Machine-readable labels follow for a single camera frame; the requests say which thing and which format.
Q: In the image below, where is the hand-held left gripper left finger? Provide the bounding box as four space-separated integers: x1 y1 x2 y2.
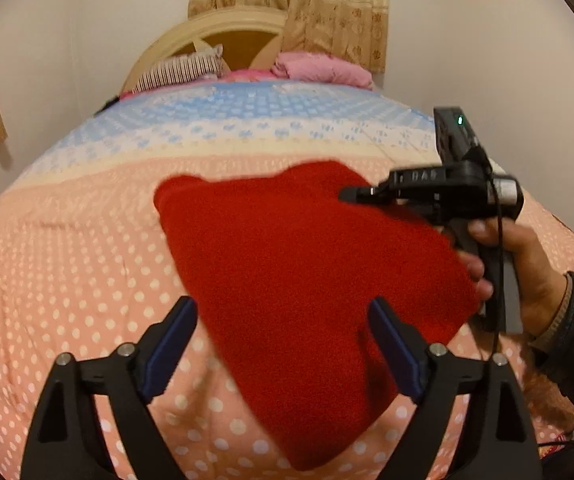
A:
20 296 198 480

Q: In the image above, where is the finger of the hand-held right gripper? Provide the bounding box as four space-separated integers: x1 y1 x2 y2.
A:
338 183 398 206

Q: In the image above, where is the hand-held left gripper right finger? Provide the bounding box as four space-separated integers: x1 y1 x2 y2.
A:
368 296 544 480

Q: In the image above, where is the red knitted sweater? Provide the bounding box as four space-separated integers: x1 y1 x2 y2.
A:
153 159 482 472

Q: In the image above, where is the person's right hand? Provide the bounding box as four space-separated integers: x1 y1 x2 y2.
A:
459 217 568 338

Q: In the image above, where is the pink pillow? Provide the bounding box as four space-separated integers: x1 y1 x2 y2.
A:
272 51 374 92

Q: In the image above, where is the polka dot bed sheet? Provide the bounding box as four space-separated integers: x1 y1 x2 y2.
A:
0 80 574 480

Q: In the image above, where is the cream wooden headboard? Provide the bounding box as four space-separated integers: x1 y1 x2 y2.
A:
119 10 292 98

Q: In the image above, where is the striped pillow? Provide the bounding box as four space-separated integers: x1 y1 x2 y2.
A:
132 44 230 93

